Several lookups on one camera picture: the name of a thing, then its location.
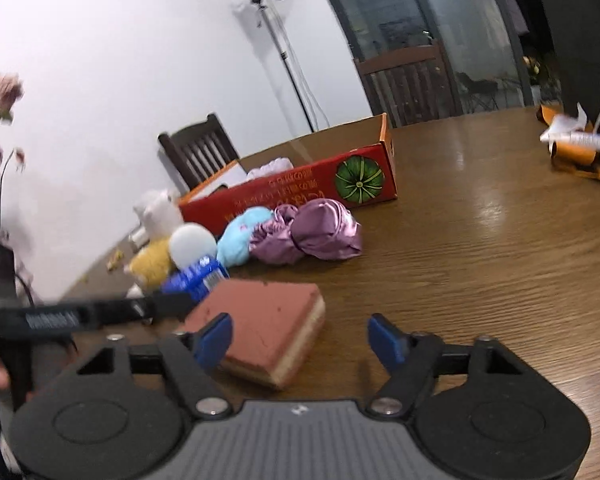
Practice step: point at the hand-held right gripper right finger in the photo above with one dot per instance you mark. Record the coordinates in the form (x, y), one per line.
(382, 342)

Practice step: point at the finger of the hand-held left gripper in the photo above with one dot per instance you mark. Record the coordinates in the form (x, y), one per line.
(130, 310)

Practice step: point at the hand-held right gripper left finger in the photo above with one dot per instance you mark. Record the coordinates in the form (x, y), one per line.
(215, 341)

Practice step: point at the yellow plush toy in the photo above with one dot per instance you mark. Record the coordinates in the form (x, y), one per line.
(150, 262)

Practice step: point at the pink sponge block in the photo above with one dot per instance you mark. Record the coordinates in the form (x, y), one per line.
(265, 320)

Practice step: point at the blue tissue packet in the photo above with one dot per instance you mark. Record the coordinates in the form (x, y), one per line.
(200, 272)

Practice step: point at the white foam ball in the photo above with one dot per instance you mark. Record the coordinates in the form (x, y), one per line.
(192, 245)

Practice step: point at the white plush toy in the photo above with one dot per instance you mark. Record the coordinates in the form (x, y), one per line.
(157, 215)

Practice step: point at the purple satin headband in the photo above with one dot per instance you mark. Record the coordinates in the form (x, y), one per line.
(325, 232)

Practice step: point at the red cardboard box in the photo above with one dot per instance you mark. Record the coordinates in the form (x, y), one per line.
(290, 190)

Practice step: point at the small yellow scrap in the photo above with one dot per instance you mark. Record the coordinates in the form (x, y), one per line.
(114, 260)

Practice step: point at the blue plush toy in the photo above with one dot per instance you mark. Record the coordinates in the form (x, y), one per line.
(237, 240)

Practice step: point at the dark wooden chair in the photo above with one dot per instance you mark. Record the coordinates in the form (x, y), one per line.
(200, 147)

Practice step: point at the lavender plush toy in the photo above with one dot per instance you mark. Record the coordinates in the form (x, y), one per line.
(272, 166)

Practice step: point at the pink flowers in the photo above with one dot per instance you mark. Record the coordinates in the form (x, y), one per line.
(7, 87)

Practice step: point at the brown wooden chair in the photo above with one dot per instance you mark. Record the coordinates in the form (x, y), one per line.
(405, 85)

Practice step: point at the large orange wrapper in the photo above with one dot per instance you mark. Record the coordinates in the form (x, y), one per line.
(575, 156)

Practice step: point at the crumpled white paper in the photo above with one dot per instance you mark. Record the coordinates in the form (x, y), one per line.
(562, 126)

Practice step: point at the white tube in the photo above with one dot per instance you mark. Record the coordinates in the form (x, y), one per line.
(589, 140)

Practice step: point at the studio light stand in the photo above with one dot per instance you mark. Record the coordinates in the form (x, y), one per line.
(285, 57)

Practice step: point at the glass sliding door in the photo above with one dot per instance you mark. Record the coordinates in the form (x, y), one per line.
(380, 0)

